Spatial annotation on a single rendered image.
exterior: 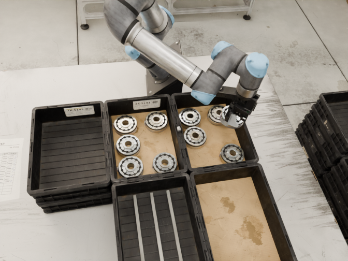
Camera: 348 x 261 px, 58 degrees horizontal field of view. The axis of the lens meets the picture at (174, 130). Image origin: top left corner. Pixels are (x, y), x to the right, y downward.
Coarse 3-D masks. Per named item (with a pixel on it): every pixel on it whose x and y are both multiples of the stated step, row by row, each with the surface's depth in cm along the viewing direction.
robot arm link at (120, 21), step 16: (112, 0) 100; (112, 16) 100; (128, 16) 101; (112, 32) 104; (128, 32) 101; (144, 32) 103; (144, 48) 104; (160, 48) 103; (160, 64) 106; (176, 64) 104; (192, 64) 105; (192, 80) 105; (208, 80) 105; (224, 80) 106; (208, 96) 106
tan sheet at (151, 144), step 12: (144, 120) 146; (144, 132) 143; (168, 132) 144; (144, 144) 139; (156, 144) 139; (168, 144) 140; (120, 156) 135; (144, 156) 136; (132, 168) 132; (144, 168) 133
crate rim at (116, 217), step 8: (160, 176) 120; (168, 176) 120; (176, 176) 121; (184, 176) 121; (112, 184) 117; (120, 184) 117; (128, 184) 118; (112, 192) 115; (192, 192) 118; (112, 200) 114; (192, 200) 116; (200, 224) 111; (200, 232) 110; (120, 240) 106; (200, 240) 108; (120, 248) 105; (120, 256) 103; (208, 256) 105
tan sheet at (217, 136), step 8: (224, 104) 155; (200, 112) 151; (200, 120) 149; (208, 120) 149; (184, 128) 145; (208, 128) 146; (216, 128) 147; (224, 128) 147; (208, 136) 144; (216, 136) 144; (224, 136) 145; (232, 136) 145; (208, 144) 142; (216, 144) 142; (224, 144) 142; (192, 152) 139; (200, 152) 139; (208, 152) 139; (216, 152) 140; (192, 160) 137; (200, 160) 137; (208, 160) 137; (216, 160) 137
